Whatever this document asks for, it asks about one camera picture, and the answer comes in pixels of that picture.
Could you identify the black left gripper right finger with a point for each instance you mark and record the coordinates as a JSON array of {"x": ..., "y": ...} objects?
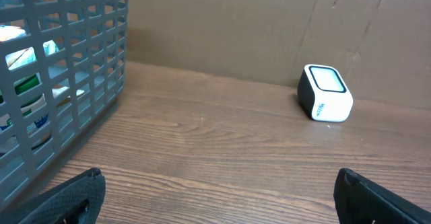
[{"x": 360, "y": 200}]

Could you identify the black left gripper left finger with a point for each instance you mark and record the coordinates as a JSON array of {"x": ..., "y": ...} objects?
[{"x": 77, "y": 200}]

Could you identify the teal snack packet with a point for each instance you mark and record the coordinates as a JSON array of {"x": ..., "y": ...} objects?
[{"x": 24, "y": 56}]

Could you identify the grey plastic mesh basket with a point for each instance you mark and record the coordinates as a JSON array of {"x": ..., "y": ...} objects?
[{"x": 51, "y": 107}]

